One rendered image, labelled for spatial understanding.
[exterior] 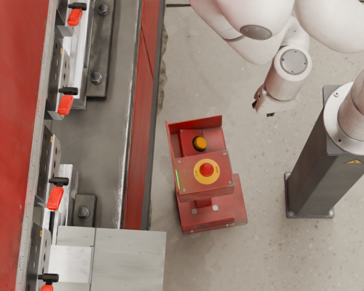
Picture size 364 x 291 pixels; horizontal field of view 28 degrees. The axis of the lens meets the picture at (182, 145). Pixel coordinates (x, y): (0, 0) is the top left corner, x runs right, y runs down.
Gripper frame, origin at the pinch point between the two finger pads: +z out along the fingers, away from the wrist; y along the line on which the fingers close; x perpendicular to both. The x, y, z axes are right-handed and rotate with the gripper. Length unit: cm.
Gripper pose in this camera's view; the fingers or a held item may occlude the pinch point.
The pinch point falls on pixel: (270, 108)
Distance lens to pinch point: 188.1
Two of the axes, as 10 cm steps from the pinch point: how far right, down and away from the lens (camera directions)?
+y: 9.8, -1.5, 0.9
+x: -1.7, -9.5, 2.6
